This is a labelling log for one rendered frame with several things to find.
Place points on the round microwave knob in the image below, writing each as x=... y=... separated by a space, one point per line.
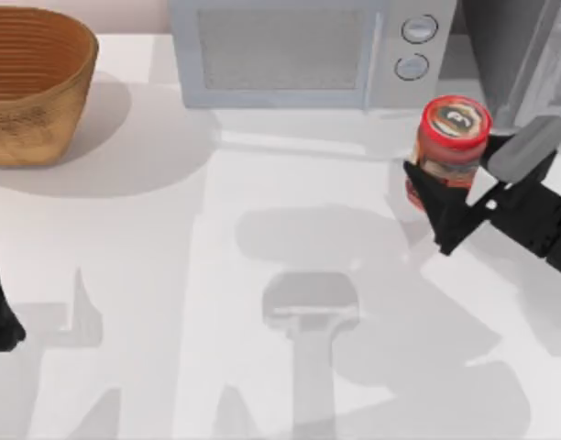
x=419 y=27
x=412 y=67

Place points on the brown woven basket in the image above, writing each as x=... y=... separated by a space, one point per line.
x=37 y=105

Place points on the red lidded jar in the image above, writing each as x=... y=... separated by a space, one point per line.
x=450 y=146

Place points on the pale microwave oven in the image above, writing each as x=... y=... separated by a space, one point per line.
x=381 y=59

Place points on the microwave oven door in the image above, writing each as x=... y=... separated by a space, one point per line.
x=280 y=50

